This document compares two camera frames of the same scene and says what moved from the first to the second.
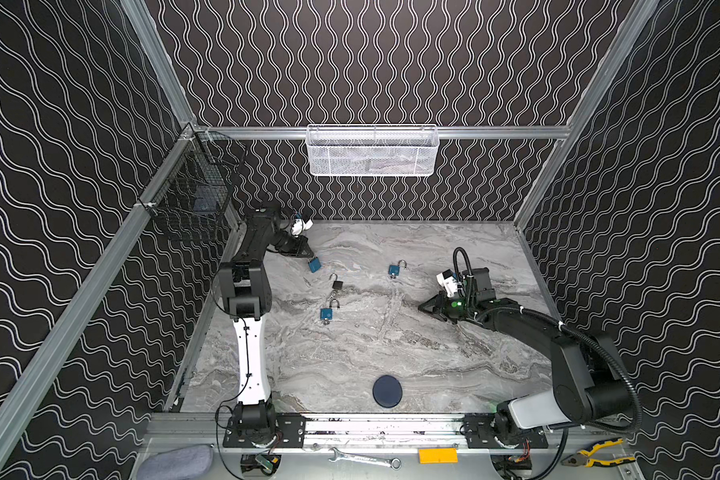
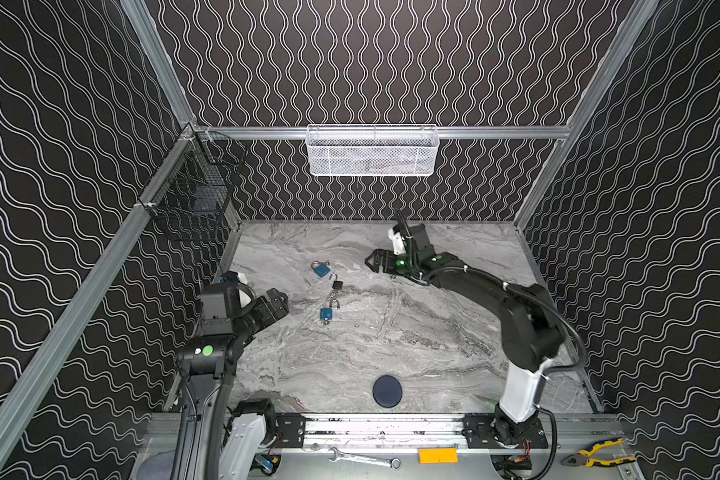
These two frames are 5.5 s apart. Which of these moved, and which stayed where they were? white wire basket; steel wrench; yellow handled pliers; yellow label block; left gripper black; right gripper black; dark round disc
Moved: right gripper black; left gripper black
Stayed: yellow label block; white wire basket; yellow handled pliers; steel wrench; dark round disc
